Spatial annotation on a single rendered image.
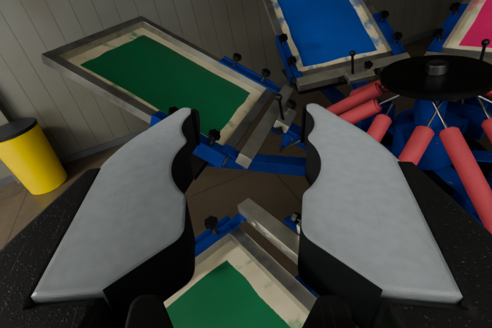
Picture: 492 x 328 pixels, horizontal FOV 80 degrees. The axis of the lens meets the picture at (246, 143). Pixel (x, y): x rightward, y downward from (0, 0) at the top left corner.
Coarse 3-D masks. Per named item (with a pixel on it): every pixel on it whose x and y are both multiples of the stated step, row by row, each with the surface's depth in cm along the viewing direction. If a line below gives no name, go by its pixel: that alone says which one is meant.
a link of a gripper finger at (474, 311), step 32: (416, 192) 7; (448, 224) 6; (480, 224) 6; (448, 256) 6; (480, 256) 5; (480, 288) 5; (384, 320) 5; (416, 320) 5; (448, 320) 5; (480, 320) 5
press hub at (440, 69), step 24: (384, 72) 97; (408, 72) 93; (432, 72) 88; (456, 72) 87; (480, 72) 85; (408, 96) 84; (432, 96) 80; (456, 96) 78; (408, 120) 101; (456, 120) 96; (384, 144) 114; (432, 144) 93; (480, 144) 104; (432, 168) 98; (480, 168) 95
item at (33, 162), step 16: (0, 128) 297; (16, 128) 289; (32, 128) 292; (0, 144) 276; (16, 144) 281; (32, 144) 291; (48, 144) 312; (16, 160) 288; (32, 160) 295; (48, 160) 308; (16, 176) 306; (32, 176) 301; (48, 176) 310; (64, 176) 328; (32, 192) 313
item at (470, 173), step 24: (360, 96) 107; (480, 96) 84; (360, 120) 100; (384, 120) 91; (432, 120) 84; (408, 144) 84; (456, 144) 78; (456, 168) 79; (480, 192) 74; (480, 216) 74
